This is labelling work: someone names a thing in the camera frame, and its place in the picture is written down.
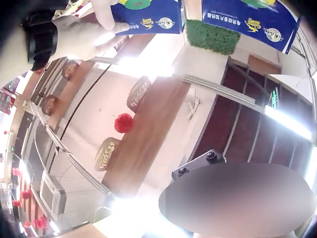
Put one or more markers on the person's right hand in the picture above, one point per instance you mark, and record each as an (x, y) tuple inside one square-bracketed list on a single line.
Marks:
[(76, 37)]

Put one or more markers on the person's right thumb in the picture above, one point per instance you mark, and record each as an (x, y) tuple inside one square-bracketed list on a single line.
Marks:
[(104, 14)]

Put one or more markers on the person's right fingers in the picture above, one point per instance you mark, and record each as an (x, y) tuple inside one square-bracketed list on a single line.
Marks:
[(116, 31)]

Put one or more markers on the blue printed carton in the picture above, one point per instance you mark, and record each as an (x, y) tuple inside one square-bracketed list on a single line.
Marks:
[(151, 18), (250, 21)]

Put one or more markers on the round brown hanging sign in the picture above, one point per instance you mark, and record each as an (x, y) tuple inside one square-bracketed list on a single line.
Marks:
[(50, 105), (70, 71)]

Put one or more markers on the brown hanging sign yellow lettering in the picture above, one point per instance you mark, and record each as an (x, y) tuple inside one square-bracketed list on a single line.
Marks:
[(138, 92), (106, 155)]

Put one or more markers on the black wrist band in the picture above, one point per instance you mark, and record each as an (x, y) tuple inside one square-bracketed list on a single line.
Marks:
[(40, 39)]

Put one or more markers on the red flower ball ornament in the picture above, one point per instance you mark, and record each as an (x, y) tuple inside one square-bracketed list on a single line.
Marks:
[(123, 123)]

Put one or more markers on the green artificial turf block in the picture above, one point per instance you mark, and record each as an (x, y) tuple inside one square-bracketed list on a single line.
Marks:
[(211, 37)]

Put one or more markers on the full shop shelf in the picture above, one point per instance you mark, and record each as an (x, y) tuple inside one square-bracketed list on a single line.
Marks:
[(8, 96)]

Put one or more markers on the green exit sign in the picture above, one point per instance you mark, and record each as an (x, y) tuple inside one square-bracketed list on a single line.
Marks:
[(275, 98)]

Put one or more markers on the grey ceiling air conditioner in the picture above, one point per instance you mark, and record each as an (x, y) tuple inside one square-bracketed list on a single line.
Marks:
[(52, 195)]

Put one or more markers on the long ceiling light strip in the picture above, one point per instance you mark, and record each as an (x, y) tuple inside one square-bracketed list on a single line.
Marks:
[(288, 121)]

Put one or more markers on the row of red hanging ornaments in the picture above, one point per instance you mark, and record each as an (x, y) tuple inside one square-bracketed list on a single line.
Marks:
[(32, 208)]

